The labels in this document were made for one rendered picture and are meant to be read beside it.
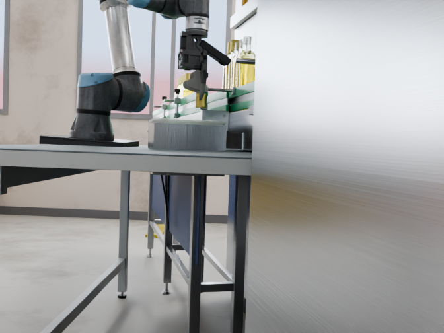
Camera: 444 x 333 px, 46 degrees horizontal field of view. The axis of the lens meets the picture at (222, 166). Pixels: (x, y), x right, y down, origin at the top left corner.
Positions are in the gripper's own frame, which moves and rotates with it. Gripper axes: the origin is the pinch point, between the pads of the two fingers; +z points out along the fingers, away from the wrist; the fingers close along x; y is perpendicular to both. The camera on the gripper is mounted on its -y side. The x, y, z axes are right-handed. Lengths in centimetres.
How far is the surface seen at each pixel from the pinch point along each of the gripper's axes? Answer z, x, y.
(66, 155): 18, 57, 40
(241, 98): -0.6, -2.4, -14.2
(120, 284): 85, -93, 15
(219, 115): 5.0, -9.7, -8.7
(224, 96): -2.2, -16.6, -12.3
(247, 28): -38, -65, -35
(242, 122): 7.8, 7.0, -11.8
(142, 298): 92, -92, 5
